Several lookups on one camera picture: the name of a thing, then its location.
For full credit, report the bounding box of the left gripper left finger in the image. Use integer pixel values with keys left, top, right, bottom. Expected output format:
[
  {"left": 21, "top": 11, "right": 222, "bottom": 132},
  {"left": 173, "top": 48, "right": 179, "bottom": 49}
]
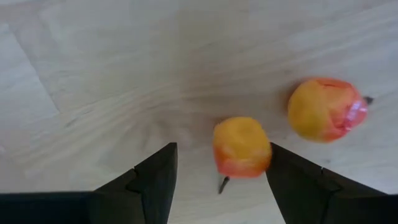
[{"left": 0, "top": 142, "right": 178, "bottom": 224}]

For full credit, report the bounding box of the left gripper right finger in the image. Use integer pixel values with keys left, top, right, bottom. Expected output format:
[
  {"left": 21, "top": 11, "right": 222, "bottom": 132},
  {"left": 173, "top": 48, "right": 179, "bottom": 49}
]
[{"left": 265, "top": 142, "right": 398, "bottom": 224}]

